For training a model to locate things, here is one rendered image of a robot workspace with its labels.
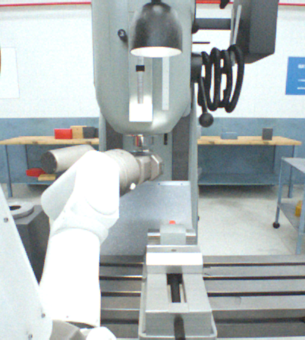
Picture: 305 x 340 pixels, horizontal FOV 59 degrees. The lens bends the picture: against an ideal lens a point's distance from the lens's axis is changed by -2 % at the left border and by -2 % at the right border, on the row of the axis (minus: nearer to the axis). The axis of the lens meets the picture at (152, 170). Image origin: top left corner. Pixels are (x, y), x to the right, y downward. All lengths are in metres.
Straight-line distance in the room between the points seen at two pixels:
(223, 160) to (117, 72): 4.58
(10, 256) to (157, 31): 0.29
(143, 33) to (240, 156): 4.80
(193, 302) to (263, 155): 4.77
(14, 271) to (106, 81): 0.42
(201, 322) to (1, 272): 0.44
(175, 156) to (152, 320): 0.61
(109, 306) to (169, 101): 0.46
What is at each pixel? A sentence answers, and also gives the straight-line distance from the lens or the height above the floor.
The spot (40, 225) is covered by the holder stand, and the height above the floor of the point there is 1.09.
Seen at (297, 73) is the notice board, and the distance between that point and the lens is 5.42.
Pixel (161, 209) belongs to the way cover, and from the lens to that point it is 1.01.
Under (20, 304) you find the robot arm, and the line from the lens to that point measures 0.20.
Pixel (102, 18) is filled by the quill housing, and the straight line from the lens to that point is 0.57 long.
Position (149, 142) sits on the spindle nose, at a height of 1.29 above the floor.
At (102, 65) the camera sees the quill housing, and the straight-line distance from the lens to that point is 0.56.
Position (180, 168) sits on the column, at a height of 1.15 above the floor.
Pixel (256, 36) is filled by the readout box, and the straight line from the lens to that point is 0.89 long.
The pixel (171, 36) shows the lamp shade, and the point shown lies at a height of 1.45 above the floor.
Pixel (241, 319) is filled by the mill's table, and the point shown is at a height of 0.90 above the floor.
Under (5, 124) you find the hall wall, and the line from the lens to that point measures 5.49.
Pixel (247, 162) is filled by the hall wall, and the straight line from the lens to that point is 5.18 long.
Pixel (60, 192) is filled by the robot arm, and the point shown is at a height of 1.24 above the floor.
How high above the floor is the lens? 1.36
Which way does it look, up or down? 13 degrees down
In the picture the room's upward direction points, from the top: straight up
